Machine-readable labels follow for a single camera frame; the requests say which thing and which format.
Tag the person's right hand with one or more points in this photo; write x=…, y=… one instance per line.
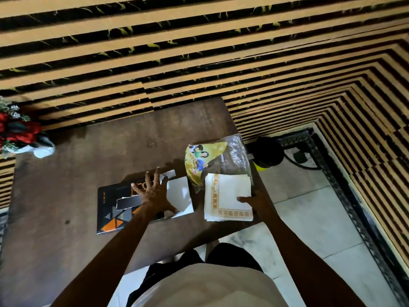
x=260, y=206

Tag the person's right thumb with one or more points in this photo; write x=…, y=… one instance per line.
x=244, y=199

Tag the person's right forearm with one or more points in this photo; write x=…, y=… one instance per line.
x=306, y=262

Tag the grey card strip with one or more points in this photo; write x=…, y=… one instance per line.
x=127, y=202

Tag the stack of white gold-bordered napkins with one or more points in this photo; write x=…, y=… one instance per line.
x=225, y=196

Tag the cream shirt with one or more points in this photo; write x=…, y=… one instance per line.
x=207, y=287

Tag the red artificial flower bouquet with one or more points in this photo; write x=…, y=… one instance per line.
x=17, y=131

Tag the person's left forearm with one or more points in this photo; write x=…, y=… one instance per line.
x=115, y=255

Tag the person's left thumb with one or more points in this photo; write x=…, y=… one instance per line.
x=171, y=209

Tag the black book with orange triangles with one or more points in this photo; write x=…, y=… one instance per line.
x=110, y=217

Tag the clear plastic bag yellow print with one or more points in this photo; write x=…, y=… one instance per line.
x=220, y=156

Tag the white vase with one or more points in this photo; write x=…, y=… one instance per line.
x=43, y=148

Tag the small white paper piece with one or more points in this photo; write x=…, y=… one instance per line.
x=167, y=175

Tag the person's left hand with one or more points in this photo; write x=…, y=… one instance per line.
x=155, y=197

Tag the black shorts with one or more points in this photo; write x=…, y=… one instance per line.
x=230, y=254

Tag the white paper sheet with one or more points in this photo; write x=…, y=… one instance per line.
x=179, y=196

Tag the black round container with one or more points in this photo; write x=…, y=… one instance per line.
x=266, y=151

